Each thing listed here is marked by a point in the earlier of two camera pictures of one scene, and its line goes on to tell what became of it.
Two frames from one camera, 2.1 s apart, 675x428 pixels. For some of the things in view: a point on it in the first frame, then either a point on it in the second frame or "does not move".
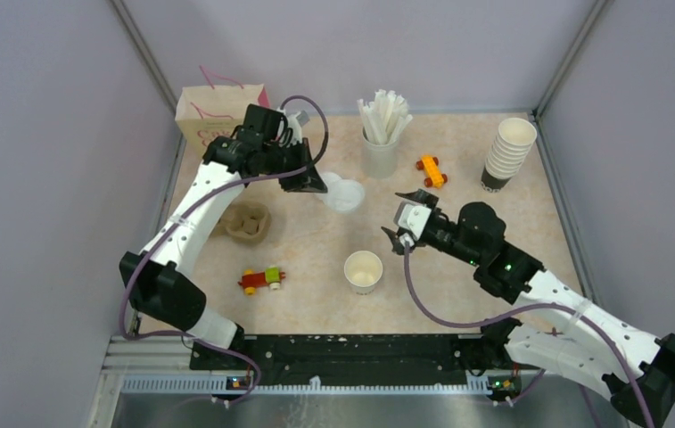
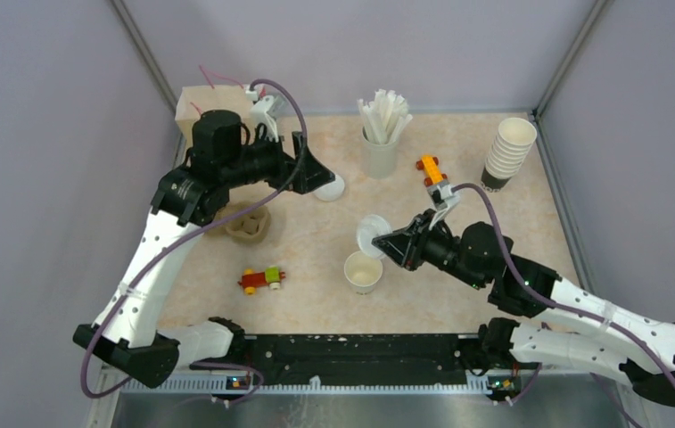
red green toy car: [271, 275] does not move
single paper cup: [344, 196] → [370, 227]
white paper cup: [363, 269] does not move
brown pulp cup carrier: [245, 222] does not move
